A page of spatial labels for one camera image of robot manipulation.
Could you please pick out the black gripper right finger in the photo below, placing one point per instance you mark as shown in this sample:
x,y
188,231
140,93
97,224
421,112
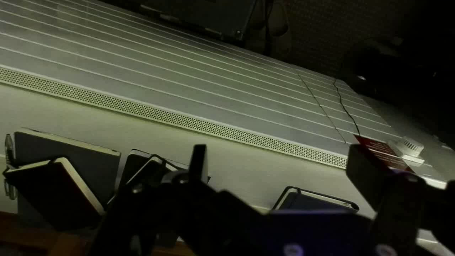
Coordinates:
x,y
403,207

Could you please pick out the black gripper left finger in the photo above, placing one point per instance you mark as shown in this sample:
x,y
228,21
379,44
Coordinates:
x,y
157,217

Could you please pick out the large black book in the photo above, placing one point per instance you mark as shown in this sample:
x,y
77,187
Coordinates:
x,y
72,156

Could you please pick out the red sticker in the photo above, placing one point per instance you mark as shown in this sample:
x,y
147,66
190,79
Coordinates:
x,y
382,150

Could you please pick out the white socket block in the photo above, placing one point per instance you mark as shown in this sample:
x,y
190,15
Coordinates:
x,y
411,146

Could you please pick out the white slatted radiator cover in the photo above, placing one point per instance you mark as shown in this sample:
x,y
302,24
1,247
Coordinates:
x,y
165,79

